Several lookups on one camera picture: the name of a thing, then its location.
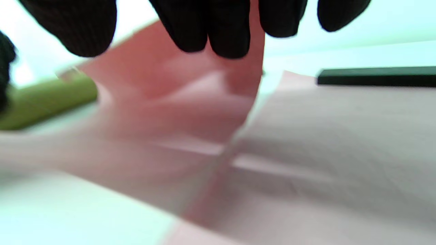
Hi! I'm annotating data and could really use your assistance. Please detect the person's left hand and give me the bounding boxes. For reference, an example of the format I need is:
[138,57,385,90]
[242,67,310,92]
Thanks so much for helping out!
[0,31,17,113]

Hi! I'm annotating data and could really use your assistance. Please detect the pink paper sheet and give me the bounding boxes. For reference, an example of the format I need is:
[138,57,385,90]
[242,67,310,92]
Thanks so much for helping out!
[0,0,266,225]
[163,70,436,245]

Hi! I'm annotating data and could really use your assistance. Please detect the person's right hand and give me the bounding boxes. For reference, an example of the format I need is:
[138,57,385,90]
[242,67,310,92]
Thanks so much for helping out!
[19,0,372,59]

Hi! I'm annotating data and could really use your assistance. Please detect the black rectangular weight bar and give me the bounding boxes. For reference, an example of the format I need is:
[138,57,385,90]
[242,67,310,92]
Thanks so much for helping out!
[317,66,436,87]

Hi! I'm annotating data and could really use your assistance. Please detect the brown cardboard mailing tube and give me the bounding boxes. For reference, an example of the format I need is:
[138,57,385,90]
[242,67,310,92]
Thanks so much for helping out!
[0,68,99,131]

